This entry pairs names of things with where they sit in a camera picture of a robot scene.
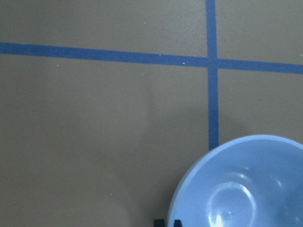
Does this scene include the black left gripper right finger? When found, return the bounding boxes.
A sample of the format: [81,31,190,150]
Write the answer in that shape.
[173,219,183,227]

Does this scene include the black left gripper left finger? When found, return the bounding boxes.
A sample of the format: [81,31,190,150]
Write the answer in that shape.
[153,219,165,227]

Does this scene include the blue bowl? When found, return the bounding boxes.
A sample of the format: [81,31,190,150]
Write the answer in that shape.
[167,135,303,227]

